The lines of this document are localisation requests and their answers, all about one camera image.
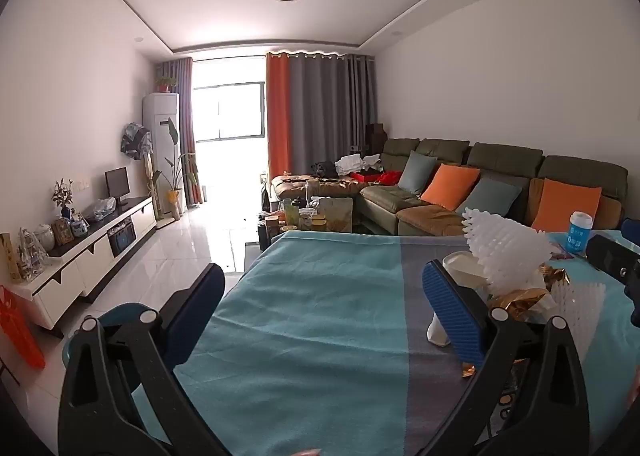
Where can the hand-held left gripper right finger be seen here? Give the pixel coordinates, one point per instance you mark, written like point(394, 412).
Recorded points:
point(455, 316)

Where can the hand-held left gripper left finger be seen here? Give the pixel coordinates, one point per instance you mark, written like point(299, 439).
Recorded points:
point(200, 296)

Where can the white paper cup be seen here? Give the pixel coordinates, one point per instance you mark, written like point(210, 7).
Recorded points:
point(467, 268)

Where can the person's right forearm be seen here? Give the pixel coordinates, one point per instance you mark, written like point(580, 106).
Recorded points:
point(635, 388)

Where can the blue wet wipes canister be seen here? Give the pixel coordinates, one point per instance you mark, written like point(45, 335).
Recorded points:
point(580, 233)

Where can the gold foil wrapper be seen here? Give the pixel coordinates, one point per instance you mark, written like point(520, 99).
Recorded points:
point(515, 298)

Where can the orange cushion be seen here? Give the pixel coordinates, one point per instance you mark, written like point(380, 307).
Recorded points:
point(565, 206)
point(450, 186)

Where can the white foam fruit net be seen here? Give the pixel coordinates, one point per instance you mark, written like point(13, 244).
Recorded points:
point(505, 246)

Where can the green sofa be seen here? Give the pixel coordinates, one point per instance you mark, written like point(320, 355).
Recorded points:
point(450, 216)

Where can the tall plant in yellow pot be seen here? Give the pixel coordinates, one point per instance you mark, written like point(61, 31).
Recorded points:
point(175, 186)

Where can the white TV cabinet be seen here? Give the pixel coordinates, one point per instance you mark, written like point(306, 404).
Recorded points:
point(90, 261)

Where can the teal and grey blanket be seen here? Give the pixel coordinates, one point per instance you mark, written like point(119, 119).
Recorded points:
point(310, 336)

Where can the group of food jars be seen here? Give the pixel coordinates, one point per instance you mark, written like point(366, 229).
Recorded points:
point(295, 218)

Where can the grey-blue cushion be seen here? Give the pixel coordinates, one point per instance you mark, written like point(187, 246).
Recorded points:
point(495, 198)
point(417, 171)

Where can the coffee table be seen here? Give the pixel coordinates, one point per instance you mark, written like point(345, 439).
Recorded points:
point(310, 231)

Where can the clear plastic bag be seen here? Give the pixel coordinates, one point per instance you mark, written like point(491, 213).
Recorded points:
point(105, 208)

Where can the blue white porcelain jar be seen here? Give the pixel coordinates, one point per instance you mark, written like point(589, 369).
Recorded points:
point(79, 227)

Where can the black monitor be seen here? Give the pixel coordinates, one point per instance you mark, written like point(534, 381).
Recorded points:
point(116, 182)

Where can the framed picture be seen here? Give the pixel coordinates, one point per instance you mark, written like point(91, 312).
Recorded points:
point(62, 232)

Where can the gold paper bag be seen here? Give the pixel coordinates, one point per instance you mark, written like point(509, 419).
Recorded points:
point(336, 215)

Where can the red cloth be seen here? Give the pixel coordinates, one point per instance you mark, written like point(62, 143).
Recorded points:
point(380, 178)

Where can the striped curtain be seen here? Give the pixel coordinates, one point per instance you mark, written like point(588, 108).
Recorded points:
point(185, 136)

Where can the white standing air conditioner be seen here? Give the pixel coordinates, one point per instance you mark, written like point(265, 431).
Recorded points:
point(159, 136)

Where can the white ceramic jar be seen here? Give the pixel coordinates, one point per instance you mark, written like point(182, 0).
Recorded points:
point(44, 237)

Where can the blue vase with branches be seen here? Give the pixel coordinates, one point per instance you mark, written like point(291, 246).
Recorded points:
point(64, 196)

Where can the covered standing fan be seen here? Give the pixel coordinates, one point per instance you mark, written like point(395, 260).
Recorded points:
point(135, 138)

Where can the ship model in clear case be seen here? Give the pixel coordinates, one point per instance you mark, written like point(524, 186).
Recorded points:
point(31, 256)

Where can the black bag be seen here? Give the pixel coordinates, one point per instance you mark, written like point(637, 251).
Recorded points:
point(324, 169)

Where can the orange plastic bag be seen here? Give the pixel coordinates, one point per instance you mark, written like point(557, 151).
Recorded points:
point(20, 331)

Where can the white clothes pile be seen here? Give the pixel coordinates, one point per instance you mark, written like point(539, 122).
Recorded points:
point(348, 165)

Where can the window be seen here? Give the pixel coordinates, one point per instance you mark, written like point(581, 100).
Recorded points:
point(227, 111)

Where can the yellow box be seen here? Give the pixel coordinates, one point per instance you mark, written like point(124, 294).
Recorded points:
point(10, 258)

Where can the orange curtain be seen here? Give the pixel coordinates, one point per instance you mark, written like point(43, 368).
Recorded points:
point(279, 116)

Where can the small potted plant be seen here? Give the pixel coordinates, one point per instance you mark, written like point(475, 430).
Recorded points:
point(166, 85)

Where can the grey curtain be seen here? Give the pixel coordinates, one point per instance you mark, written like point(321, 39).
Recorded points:
point(330, 106)

